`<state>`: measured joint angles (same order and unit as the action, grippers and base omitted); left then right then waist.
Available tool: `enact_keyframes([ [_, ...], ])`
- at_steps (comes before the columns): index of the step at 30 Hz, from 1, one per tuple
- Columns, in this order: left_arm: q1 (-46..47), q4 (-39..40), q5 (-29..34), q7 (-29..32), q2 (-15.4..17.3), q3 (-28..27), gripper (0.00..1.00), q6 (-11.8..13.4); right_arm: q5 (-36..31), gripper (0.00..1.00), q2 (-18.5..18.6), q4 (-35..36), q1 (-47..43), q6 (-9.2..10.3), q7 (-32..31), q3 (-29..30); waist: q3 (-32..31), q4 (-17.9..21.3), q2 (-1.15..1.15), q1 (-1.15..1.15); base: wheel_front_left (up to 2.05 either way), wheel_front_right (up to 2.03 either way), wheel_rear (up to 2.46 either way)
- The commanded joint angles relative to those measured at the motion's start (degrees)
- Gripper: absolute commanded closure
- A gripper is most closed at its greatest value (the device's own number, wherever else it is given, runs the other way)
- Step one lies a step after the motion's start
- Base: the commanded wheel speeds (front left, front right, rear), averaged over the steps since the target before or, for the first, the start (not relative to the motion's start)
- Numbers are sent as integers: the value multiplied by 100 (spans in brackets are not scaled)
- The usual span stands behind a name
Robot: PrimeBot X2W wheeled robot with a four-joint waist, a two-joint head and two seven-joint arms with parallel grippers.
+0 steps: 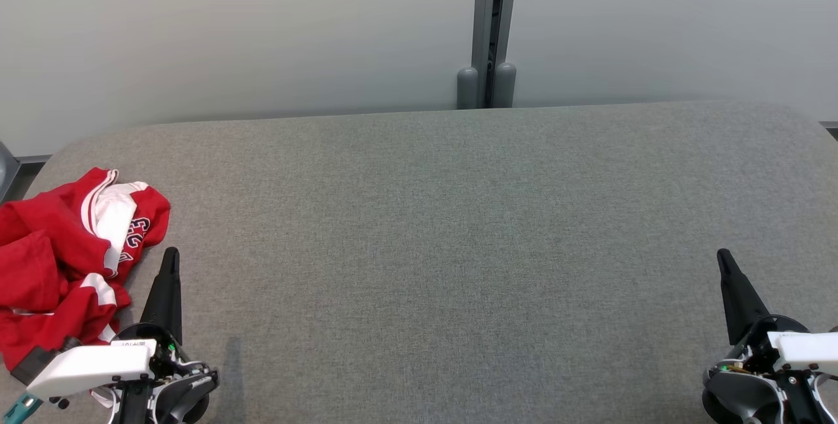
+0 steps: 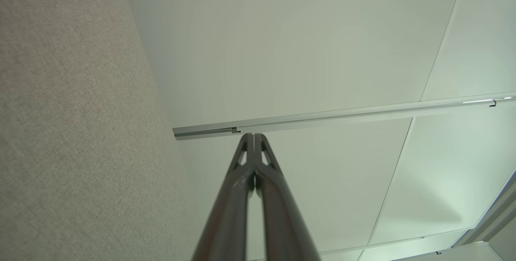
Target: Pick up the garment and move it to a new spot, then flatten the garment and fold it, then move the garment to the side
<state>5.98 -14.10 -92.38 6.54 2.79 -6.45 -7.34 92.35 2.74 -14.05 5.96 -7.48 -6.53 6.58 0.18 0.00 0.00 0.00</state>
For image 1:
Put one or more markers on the grey rounded partition foot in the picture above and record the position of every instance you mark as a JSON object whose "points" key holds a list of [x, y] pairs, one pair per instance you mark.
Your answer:
{"points": [[505, 84], [467, 87]]}

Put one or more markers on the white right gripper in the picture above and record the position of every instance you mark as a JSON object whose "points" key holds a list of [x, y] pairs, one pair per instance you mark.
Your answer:
{"points": [[805, 349]]}

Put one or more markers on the red Bulls 23 jersey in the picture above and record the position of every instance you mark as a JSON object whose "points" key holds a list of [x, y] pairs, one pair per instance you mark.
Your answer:
{"points": [[39, 267]]}

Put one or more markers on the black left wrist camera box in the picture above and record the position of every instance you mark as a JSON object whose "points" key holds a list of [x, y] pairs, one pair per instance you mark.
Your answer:
{"points": [[33, 362]]}

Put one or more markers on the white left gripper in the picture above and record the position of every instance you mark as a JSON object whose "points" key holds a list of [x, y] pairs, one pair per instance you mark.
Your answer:
{"points": [[91, 365]]}

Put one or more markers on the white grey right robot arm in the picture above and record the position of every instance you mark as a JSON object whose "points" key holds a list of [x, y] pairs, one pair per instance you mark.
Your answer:
{"points": [[740, 388]]}

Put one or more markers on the grey partition post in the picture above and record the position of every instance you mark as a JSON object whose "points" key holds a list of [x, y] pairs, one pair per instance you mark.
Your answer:
{"points": [[488, 5]]}

